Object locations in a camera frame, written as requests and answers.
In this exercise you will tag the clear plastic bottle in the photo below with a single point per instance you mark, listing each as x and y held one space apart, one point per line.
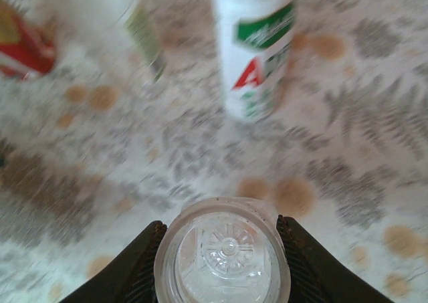
220 249
100 15

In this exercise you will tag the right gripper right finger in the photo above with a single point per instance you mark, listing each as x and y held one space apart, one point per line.
317 276

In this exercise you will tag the floral patterned tablecloth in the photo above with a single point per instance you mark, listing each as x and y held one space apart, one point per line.
351 132

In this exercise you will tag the orange tea bottle red label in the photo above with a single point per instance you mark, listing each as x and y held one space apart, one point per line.
23 49

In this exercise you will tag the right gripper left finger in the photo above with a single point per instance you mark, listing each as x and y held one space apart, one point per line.
127 276

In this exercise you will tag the white bottle green label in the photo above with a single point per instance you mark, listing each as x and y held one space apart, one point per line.
254 49

